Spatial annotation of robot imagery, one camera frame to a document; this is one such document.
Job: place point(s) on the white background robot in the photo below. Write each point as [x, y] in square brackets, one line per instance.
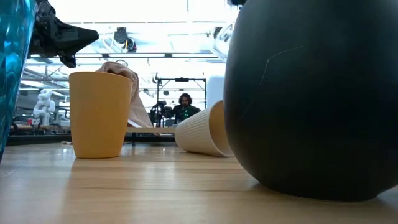
[43, 105]

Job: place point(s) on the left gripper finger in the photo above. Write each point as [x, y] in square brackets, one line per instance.
[77, 30]
[71, 43]

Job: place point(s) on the black background station frame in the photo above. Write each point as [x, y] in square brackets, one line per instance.
[182, 79]

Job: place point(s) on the person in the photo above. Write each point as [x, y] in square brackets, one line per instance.
[185, 110]

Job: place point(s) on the beige ribbed cup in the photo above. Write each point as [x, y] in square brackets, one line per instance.
[199, 133]

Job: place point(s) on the large black round vase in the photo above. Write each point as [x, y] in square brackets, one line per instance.
[311, 109]

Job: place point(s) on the beige pink cloth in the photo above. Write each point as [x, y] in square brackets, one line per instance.
[141, 112]

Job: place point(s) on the teal faceted glass tumbler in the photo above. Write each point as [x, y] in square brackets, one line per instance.
[15, 62]

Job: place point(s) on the white background panel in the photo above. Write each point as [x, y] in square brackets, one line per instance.
[214, 90]

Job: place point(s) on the yellow plastic cup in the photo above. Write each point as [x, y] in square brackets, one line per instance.
[99, 115]

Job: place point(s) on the small clear glass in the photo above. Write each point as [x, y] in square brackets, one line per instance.
[224, 43]

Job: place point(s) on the wooden shelf black frame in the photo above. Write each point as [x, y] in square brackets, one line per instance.
[149, 129]

